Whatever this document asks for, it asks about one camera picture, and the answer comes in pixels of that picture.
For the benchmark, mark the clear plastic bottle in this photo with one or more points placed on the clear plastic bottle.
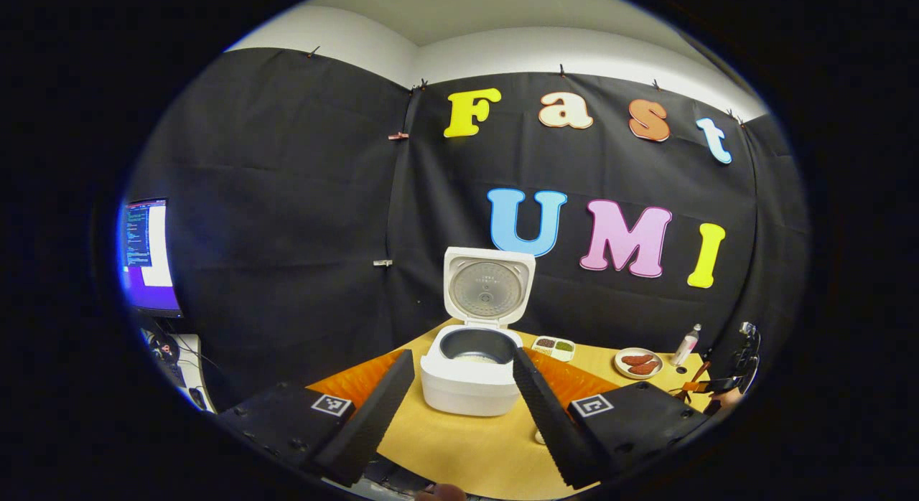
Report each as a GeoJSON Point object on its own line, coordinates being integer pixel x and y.
{"type": "Point", "coordinates": [686, 345]}

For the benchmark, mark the white round plate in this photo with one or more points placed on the white round plate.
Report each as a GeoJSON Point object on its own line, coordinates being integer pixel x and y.
{"type": "Point", "coordinates": [624, 372]}

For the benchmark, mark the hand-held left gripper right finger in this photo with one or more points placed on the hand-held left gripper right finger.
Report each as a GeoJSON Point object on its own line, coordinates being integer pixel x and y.
{"type": "Point", "coordinates": [549, 422]}

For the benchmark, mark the white divided condiment dish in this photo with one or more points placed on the white divided condiment dish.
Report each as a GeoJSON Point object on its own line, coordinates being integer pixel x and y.
{"type": "Point", "coordinates": [553, 349]}

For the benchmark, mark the black backdrop cloth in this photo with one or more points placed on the black backdrop cloth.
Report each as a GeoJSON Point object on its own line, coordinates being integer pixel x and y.
{"type": "Point", "coordinates": [287, 199]}

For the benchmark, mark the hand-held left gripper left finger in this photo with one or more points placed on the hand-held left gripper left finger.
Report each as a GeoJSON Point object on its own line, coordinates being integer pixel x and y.
{"type": "Point", "coordinates": [373, 422]}

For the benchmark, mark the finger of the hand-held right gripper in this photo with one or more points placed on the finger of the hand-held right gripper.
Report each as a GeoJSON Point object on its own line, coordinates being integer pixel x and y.
{"type": "Point", "coordinates": [700, 386]}

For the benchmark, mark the red meat piece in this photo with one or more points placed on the red meat piece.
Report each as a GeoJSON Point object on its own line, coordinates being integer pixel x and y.
{"type": "Point", "coordinates": [637, 359]}
{"type": "Point", "coordinates": [644, 369]}

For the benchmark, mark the white side desk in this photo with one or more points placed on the white side desk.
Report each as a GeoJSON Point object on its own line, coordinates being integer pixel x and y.
{"type": "Point", "coordinates": [188, 364]}

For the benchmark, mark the white rice cooker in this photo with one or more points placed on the white rice cooker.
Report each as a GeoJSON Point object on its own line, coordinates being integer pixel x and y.
{"type": "Point", "coordinates": [467, 390]}

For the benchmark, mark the computer monitor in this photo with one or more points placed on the computer monitor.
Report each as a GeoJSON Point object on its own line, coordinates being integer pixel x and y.
{"type": "Point", "coordinates": [151, 257]}

